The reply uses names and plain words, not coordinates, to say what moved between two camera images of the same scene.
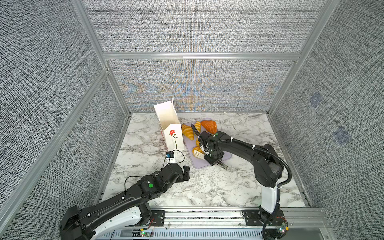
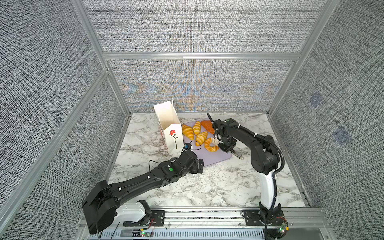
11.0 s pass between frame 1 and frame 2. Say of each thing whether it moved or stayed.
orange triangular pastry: stayed
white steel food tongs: moved
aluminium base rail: stayed
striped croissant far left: stayed
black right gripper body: moved
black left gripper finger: moved
